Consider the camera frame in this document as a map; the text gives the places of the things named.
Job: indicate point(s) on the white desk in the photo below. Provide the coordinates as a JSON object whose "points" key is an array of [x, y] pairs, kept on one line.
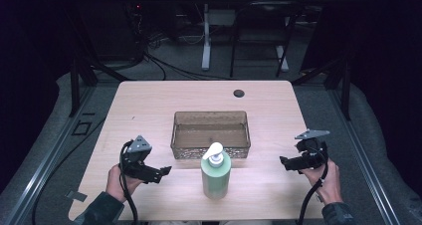
{"points": [[206, 36]]}

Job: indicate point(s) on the person's left hand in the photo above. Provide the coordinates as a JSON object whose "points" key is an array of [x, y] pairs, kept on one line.
{"points": [[116, 185]]}

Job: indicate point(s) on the black table grommet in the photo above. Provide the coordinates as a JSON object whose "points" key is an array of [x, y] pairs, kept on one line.
{"points": [[239, 93]]}

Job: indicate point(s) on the clear brown plastic basket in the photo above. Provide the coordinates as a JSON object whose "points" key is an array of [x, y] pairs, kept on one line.
{"points": [[210, 135]]}

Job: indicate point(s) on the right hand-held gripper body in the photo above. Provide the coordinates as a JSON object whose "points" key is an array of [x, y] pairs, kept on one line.
{"points": [[312, 152]]}

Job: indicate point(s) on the black tape square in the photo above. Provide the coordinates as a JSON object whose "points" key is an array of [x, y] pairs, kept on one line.
{"points": [[81, 128]]}

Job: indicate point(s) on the green pump bottle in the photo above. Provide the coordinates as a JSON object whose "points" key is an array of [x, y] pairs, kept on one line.
{"points": [[215, 177]]}

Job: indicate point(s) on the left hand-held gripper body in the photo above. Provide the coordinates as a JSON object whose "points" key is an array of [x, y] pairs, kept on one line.
{"points": [[136, 158]]}

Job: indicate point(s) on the aluminium floor rail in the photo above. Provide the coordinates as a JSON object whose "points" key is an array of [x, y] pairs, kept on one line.
{"points": [[46, 165], [361, 152]]}

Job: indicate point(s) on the grey tape strip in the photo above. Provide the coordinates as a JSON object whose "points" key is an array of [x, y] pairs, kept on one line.
{"points": [[76, 195]]}

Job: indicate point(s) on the black metal frame stand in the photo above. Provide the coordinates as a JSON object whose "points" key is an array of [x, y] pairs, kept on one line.
{"points": [[75, 69], [345, 85]]}

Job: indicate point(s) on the person's right hand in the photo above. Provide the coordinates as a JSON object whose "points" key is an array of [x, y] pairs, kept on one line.
{"points": [[326, 181]]}

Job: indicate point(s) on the black chair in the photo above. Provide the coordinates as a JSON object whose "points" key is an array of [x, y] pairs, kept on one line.
{"points": [[262, 22]]}

